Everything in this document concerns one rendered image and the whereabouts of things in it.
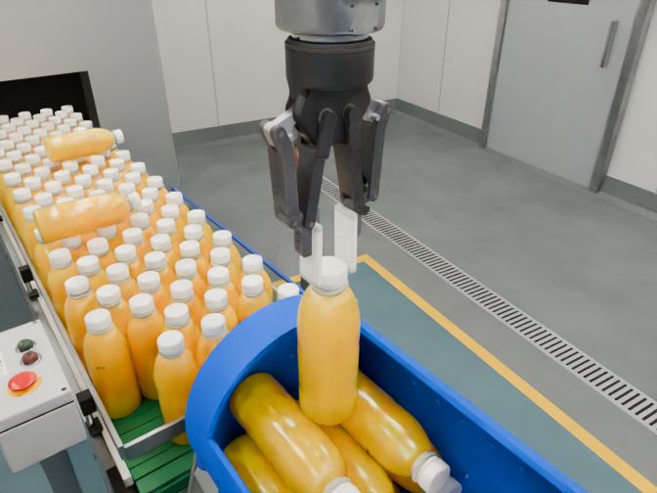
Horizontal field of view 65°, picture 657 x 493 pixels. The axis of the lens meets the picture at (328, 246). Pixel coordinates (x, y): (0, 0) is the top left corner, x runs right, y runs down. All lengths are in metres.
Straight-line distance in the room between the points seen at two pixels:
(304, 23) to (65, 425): 0.65
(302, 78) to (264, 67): 4.79
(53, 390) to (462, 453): 0.56
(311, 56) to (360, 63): 0.04
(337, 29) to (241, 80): 4.76
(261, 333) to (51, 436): 0.36
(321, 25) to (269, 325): 0.36
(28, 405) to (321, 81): 0.59
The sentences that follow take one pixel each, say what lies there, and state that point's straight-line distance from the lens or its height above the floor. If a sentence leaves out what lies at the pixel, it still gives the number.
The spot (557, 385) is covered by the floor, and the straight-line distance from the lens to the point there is 2.50.
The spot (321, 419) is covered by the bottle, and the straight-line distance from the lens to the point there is 0.64.
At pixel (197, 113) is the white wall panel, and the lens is 5.08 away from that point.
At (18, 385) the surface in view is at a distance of 0.84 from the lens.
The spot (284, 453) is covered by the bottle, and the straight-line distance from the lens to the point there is 0.63.
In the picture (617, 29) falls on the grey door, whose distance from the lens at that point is 4.26.
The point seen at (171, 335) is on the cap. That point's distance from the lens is 0.85.
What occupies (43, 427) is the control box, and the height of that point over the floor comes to 1.06.
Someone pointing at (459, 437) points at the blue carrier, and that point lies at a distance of 0.73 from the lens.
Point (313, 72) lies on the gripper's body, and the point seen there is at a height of 1.54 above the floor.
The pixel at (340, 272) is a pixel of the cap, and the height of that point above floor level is 1.34.
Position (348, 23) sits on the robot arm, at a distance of 0.42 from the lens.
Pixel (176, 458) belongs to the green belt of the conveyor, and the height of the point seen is 0.90.
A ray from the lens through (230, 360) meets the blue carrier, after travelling 0.64.
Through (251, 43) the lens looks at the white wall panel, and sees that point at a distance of 5.15.
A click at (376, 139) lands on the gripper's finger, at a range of 0.50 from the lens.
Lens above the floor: 1.63
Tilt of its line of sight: 30 degrees down
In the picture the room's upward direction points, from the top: straight up
